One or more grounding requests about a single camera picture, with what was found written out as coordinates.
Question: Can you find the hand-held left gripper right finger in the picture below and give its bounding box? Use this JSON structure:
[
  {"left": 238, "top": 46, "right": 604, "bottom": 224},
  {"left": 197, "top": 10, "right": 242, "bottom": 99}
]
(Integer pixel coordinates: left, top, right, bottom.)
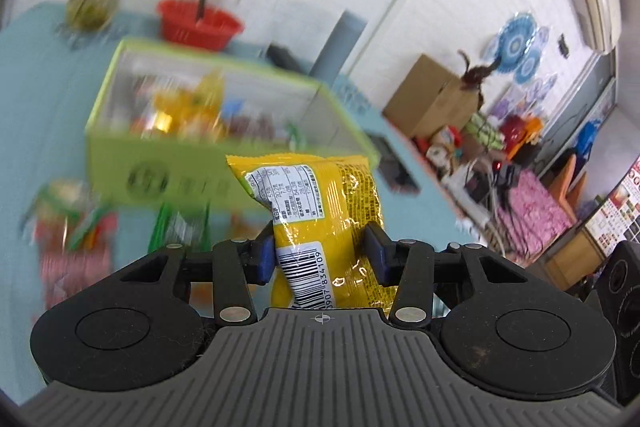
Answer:
[{"left": 361, "top": 222, "right": 538, "bottom": 328}]

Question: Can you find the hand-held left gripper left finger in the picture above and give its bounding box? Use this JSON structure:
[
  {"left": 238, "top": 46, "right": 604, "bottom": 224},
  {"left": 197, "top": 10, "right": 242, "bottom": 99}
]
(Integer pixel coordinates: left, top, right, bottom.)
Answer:
[{"left": 116, "top": 223, "right": 276, "bottom": 327}]

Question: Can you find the yellow snack packet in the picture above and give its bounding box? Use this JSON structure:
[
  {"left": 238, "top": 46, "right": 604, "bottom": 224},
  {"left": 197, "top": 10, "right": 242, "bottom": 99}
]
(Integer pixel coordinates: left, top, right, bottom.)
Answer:
[{"left": 225, "top": 152, "right": 387, "bottom": 310}]

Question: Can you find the green snack packet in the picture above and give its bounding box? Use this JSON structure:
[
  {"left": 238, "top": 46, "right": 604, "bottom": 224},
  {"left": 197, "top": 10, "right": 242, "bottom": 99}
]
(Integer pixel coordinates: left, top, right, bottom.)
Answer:
[
  {"left": 20, "top": 179, "right": 118, "bottom": 253},
  {"left": 152, "top": 202, "right": 213, "bottom": 255}
]

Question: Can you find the dark brown snack packet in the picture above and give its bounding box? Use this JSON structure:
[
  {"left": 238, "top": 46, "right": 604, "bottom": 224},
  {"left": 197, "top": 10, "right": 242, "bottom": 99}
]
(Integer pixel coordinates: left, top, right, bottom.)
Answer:
[{"left": 227, "top": 112, "right": 276, "bottom": 140}]

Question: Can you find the green cardboard box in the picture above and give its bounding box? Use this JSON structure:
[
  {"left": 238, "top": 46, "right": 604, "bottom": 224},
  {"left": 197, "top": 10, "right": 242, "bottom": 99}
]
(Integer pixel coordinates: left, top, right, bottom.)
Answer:
[{"left": 84, "top": 37, "right": 382, "bottom": 214}]

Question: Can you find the golden snack packet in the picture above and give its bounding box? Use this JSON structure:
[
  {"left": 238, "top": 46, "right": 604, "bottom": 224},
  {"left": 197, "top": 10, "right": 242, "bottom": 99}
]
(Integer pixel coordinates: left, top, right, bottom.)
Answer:
[{"left": 152, "top": 69, "right": 226, "bottom": 142}]

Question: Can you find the orange-red nut snack packet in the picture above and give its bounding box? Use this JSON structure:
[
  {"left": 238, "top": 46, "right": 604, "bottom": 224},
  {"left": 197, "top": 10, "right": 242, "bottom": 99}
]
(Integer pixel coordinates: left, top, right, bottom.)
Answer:
[{"left": 37, "top": 252, "right": 118, "bottom": 310}]

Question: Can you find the wooden cabinet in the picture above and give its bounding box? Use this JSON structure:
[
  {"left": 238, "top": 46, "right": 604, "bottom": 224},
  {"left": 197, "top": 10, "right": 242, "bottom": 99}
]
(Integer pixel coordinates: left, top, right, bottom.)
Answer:
[{"left": 542, "top": 227, "right": 607, "bottom": 290}]

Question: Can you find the pink smartphone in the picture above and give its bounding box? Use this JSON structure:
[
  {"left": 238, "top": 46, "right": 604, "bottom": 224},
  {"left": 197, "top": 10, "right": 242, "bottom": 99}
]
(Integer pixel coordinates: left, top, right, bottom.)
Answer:
[{"left": 367, "top": 134, "right": 420, "bottom": 194}]

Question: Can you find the santa toy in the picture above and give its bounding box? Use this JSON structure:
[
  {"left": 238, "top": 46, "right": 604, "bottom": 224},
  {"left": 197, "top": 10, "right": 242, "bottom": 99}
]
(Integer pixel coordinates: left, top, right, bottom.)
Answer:
[{"left": 424, "top": 126, "right": 463, "bottom": 170}]

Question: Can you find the pink patterned cloth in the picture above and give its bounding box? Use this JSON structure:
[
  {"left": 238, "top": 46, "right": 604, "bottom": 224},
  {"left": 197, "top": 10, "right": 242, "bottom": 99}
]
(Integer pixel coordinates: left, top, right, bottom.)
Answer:
[{"left": 500, "top": 169, "right": 575, "bottom": 254}]

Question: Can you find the orange chair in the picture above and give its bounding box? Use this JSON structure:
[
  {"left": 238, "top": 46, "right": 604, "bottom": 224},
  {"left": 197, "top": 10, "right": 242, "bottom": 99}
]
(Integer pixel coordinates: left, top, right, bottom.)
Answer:
[{"left": 539, "top": 154, "right": 592, "bottom": 210}]

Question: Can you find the green striped bag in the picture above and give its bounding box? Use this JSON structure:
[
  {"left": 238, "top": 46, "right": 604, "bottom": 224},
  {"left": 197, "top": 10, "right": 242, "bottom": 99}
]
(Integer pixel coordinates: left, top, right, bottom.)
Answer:
[{"left": 462, "top": 113, "right": 507, "bottom": 152}]

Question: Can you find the brown cardboard box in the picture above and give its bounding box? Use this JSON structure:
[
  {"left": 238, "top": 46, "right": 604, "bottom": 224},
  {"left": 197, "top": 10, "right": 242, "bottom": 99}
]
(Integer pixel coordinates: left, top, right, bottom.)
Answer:
[{"left": 383, "top": 53, "right": 485, "bottom": 138}]

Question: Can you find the red vase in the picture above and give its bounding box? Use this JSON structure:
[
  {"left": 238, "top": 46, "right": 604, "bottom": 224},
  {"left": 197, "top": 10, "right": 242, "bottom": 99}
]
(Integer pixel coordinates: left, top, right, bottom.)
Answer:
[{"left": 500, "top": 114, "right": 527, "bottom": 152}]

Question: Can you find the orange bag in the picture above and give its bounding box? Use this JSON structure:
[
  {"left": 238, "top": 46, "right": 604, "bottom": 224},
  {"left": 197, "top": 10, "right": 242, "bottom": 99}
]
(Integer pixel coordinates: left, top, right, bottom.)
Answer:
[{"left": 522, "top": 117, "right": 545, "bottom": 150}]

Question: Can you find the small black box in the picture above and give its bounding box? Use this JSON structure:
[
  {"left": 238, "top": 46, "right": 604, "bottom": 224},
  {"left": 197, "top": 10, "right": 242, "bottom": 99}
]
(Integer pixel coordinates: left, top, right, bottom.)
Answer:
[{"left": 266, "top": 43, "right": 307, "bottom": 72}]

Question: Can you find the dark feathery plant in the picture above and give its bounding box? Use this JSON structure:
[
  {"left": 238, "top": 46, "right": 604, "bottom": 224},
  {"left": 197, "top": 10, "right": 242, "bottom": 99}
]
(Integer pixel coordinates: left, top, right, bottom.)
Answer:
[{"left": 457, "top": 49, "right": 501, "bottom": 108}]

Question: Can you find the red plastic basket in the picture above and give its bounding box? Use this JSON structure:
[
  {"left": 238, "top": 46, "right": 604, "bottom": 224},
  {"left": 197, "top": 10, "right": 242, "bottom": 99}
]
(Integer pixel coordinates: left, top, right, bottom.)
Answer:
[{"left": 156, "top": 0, "right": 246, "bottom": 54}]

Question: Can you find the small blue paper fan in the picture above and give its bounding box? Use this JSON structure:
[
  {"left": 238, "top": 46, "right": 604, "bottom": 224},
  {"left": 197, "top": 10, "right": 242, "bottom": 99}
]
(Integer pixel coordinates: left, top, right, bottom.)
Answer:
[{"left": 515, "top": 44, "right": 546, "bottom": 84}]

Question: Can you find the large blue paper fan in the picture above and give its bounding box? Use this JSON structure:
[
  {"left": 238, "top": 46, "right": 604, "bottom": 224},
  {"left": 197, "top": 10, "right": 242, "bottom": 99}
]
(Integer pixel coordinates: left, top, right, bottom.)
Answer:
[{"left": 484, "top": 13, "right": 538, "bottom": 72}]

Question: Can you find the teal tablecloth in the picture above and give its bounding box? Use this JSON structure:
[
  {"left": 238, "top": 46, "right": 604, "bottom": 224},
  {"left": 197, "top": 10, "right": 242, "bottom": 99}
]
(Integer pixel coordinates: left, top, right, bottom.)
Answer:
[{"left": 0, "top": 2, "right": 483, "bottom": 408}]

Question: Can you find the colourful wall poster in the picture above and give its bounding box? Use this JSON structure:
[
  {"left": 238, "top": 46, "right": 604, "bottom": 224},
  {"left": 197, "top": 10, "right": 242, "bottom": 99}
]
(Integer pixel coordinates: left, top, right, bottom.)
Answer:
[{"left": 586, "top": 156, "right": 640, "bottom": 254}]

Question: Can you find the purple wall poster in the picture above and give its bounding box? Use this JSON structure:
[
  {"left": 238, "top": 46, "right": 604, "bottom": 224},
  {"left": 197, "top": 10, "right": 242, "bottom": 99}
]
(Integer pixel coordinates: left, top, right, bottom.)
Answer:
[{"left": 487, "top": 84, "right": 526, "bottom": 120}]

